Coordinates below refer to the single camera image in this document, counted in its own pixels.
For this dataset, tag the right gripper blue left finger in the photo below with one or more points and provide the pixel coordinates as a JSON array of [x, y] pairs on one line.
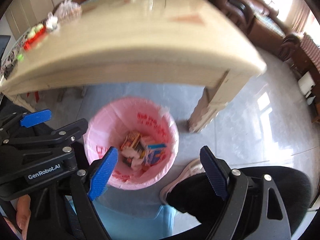
[[101, 173]]

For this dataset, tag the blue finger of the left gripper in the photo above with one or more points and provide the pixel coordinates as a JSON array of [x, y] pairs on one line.
[[33, 119]]

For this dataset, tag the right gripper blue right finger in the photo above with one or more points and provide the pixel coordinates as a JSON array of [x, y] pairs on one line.
[[216, 174]]

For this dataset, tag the white tissue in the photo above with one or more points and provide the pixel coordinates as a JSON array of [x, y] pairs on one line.
[[133, 158]]

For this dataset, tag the yellow purple card box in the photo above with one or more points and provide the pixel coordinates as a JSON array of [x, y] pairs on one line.
[[131, 140]]

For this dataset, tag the white blue medicine box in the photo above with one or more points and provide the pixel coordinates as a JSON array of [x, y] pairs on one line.
[[144, 142]]

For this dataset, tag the blue bear medicine box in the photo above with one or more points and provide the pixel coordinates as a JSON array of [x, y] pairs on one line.
[[154, 154]]

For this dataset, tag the pink lined trash bin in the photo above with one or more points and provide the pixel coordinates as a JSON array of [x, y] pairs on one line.
[[145, 135]]

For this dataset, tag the person left hand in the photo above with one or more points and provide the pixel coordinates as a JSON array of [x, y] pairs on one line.
[[23, 214]]

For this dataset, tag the pink sneaker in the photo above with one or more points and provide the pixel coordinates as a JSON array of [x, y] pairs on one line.
[[193, 168]]

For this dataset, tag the person black trouser leg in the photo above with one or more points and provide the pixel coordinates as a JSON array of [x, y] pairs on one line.
[[267, 202]]

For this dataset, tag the light blue plastic stool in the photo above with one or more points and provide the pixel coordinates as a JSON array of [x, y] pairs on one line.
[[123, 226]]

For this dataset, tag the green bottle cap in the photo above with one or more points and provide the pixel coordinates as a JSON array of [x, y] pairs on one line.
[[20, 57]]

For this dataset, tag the red fruit tray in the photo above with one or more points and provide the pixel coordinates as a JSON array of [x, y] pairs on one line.
[[35, 32]]

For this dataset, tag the small white plastic bag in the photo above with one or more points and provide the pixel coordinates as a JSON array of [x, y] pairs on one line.
[[51, 22]]

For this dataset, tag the plastic bag of nuts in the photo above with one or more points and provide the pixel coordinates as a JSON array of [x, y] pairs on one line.
[[68, 11]]

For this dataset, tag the beige cabinet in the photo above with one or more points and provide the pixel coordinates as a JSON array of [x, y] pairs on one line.
[[23, 14]]

